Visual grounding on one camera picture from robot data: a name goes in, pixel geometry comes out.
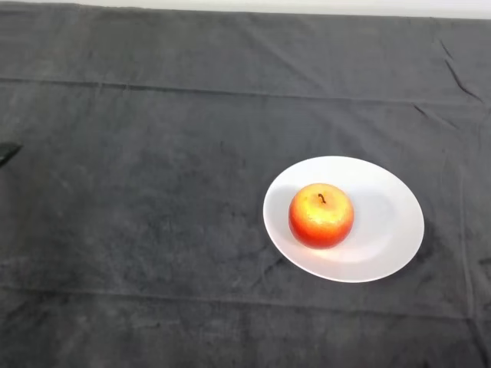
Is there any red yellow apple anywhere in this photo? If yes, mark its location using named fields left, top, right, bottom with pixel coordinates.
left=288, top=182, right=354, bottom=251

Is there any white round plate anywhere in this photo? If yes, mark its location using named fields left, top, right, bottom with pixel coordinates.
left=262, top=155, right=426, bottom=284

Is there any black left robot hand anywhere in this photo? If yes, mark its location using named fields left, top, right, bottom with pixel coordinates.
left=0, top=142, right=23, bottom=166

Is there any black cloth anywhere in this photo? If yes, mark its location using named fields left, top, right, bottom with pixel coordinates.
left=0, top=3, right=491, bottom=368

